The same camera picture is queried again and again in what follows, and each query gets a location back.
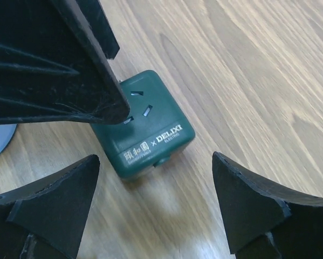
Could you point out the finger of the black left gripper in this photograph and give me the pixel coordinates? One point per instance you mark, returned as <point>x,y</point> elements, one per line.
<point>54,64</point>

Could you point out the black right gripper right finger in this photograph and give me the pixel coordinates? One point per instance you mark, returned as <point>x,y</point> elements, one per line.
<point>264,219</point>

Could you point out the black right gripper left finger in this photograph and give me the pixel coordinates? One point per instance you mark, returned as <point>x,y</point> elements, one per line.
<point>47,218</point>

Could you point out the dark green cube socket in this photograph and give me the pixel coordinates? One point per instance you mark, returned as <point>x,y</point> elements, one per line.
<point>155,129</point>

